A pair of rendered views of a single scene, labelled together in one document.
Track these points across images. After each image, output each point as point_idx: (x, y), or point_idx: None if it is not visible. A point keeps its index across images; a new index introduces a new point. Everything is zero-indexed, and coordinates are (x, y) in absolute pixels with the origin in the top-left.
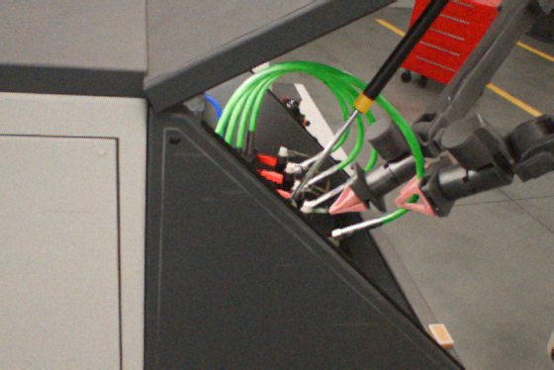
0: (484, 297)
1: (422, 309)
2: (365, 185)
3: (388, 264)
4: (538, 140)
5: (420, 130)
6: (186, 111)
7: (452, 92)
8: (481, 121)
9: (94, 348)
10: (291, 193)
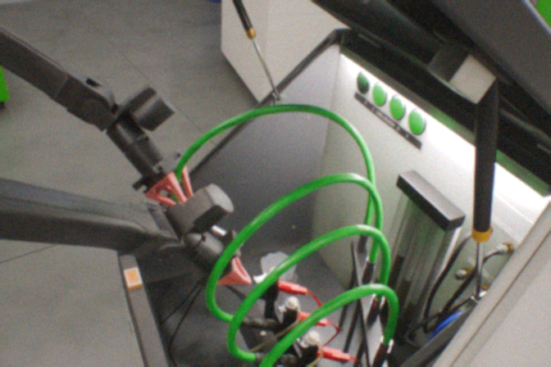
0: None
1: (141, 306)
2: (220, 238)
3: (168, 361)
4: (102, 85)
5: (166, 219)
6: (335, 31)
7: (124, 206)
8: (149, 84)
9: None
10: (277, 92)
